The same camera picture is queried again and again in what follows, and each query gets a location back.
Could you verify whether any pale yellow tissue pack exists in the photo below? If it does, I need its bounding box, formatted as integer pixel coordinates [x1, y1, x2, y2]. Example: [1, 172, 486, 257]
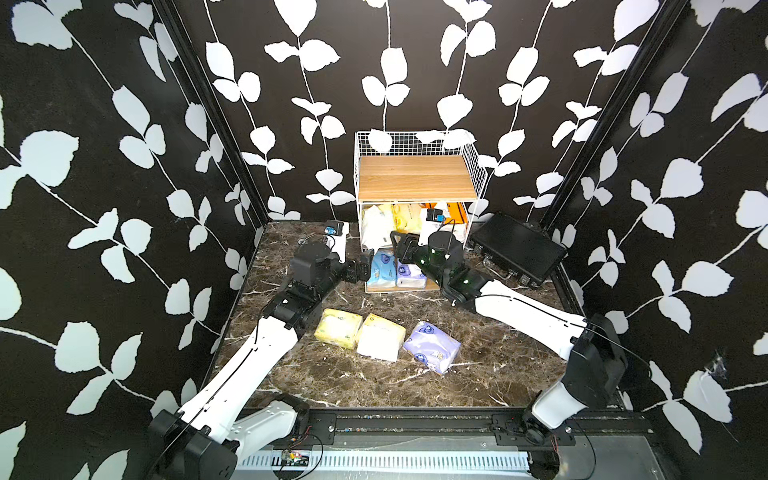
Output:
[361, 203, 395, 251]

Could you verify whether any light yellow tissue pack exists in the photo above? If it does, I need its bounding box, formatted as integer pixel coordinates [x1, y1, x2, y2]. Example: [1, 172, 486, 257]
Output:
[314, 308, 363, 350]

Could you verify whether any orange-yellow tissue pack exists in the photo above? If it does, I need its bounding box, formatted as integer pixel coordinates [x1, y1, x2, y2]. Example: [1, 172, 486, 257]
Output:
[356, 314, 406, 362]

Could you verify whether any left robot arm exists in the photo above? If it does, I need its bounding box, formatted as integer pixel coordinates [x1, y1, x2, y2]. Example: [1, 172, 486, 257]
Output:
[146, 242, 374, 479]

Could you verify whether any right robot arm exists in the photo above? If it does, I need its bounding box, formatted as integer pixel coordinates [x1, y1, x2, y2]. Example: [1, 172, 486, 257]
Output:
[390, 230, 628, 444]

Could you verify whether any yellow tissue pack middle shelf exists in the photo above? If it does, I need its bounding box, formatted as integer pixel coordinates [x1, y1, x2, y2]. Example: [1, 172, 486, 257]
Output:
[392, 203, 423, 234]

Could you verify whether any blue tissue pack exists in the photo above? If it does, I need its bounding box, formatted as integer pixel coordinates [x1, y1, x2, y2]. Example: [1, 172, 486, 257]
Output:
[366, 250, 397, 289]

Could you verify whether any purple tissue pack bottom shelf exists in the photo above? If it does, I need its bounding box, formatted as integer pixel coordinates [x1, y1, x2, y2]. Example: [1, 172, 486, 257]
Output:
[396, 262, 427, 289]

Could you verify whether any orange tissue pack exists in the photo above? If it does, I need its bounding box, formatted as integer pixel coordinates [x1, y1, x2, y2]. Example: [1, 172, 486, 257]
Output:
[422, 202, 469, 243]

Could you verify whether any black carrying case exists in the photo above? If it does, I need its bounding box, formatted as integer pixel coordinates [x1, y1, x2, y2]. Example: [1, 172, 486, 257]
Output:
[469, 213, 567, 288]

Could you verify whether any small circuit board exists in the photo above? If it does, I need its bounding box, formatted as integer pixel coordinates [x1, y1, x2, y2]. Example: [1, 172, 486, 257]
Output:
[278, 450, 310, 470]

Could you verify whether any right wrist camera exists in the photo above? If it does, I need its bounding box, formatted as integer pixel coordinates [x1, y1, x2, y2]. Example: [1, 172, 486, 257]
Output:
[419, 208, 445, 245]

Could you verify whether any white wire shelf rack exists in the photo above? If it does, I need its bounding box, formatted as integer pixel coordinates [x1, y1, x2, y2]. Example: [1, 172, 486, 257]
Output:
[353, 130, 488, 295]

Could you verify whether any white slotted cable duct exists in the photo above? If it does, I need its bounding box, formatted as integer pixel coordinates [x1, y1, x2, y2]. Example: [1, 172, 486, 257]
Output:
[236, 450, 530, 475]

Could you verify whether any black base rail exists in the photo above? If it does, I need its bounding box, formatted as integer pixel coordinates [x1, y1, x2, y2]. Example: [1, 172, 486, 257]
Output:
[239, 407, 655, 448]

